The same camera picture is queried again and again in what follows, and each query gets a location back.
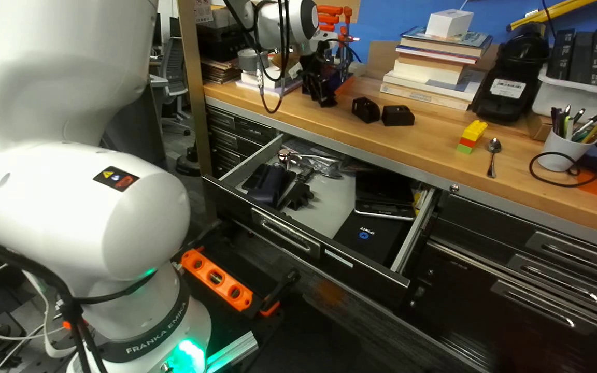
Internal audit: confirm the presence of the black block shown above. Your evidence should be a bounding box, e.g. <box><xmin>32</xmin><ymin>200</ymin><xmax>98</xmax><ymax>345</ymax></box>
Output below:
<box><xmin>381</xmin><ymin>107</ymin><xmax>414</xmax><ymax>127</ymax></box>
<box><xmin>352</xmin><ymin>97</ymin><xmax>379</xmax><ymax>123</ymax></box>

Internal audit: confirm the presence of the black cable loop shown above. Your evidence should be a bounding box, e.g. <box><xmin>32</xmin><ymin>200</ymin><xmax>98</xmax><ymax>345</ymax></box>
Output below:
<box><xmin>526</xmin><ymin>142</ymin><xmax>597</xmax><ymax>190</ymax></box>

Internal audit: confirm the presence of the stack of books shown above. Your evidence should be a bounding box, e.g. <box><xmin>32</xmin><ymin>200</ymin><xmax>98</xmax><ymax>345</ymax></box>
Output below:
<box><xmin>379</xmin><ymin>32</ymin><xmax>492</xmax><ymax>111</ymax></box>

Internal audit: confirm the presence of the white bin with black boxes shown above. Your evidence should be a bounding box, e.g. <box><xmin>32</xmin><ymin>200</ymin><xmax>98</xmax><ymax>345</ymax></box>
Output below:
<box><xmin>532</xmin><ymin>30</ymin><xmax>597</xmax><ymax>117</ymax></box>

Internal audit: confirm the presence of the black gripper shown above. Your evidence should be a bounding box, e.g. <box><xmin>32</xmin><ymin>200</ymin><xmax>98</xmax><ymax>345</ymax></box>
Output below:
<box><xmin>300</xmin><ymin>41</ymin><xmax>343</xmax><ymax>108</ymax></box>

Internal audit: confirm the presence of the grey drawer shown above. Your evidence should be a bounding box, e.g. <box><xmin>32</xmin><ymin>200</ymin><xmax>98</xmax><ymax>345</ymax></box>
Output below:
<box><xmin>206</xmin><ymin>136</ymin><xmax>435</xmax><ymax>289</ymax></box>

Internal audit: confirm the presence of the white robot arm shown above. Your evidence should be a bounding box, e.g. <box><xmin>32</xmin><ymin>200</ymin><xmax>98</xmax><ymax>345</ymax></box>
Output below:
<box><xmin>0</xmin><ymin>0</ymin><xmax>211</xmax><ymax>373</ymax></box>

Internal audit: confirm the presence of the yellow red green lego stack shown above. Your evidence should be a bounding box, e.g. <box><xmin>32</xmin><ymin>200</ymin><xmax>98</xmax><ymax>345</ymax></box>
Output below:
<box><xmin>458</xmin><ymin>121</ymin><xmax>487</xmax><ymax>154</ymax></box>

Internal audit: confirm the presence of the yellow level on wall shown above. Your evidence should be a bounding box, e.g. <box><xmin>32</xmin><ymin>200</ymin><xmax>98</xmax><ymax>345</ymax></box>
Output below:
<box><xmin>508</xmin><ymin>0</ymin><xmax>597</xmax><ymax>32</ymax></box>

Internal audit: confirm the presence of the small white box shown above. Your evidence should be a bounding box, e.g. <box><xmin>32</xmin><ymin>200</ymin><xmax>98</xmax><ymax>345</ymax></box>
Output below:
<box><xmin>425</xmin><ymin>9</ymin><xmax>472</xmax><ymax>38</ymax></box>

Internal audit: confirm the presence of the white cup with pens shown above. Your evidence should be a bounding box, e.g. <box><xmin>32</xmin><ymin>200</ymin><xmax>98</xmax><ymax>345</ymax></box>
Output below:
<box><xmin>538</xmin><ymin>107</ymin><xmax>597</xmax><ymax>173</ymax></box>

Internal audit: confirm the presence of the black label printer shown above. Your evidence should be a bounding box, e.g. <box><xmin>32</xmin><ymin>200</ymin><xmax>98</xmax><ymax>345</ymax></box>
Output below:
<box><xmin>469</xmin><ymin>28</ymin><xmax>550</xmax><ymax>123</ymax></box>

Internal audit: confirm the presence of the black tablet in drawer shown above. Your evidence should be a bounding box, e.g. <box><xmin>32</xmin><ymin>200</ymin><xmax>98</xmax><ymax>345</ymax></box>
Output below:
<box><xmin>337</xmin><ymin>210</ymin><xmax>414</xmax><ymax>268</ymax></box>

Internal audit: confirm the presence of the metal spoon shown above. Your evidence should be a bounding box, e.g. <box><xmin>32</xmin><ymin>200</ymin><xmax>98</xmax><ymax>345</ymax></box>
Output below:
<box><xmin>487</xmin><ymin>138</ymin><xmax>501</xmax><ymax>178</ymax></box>

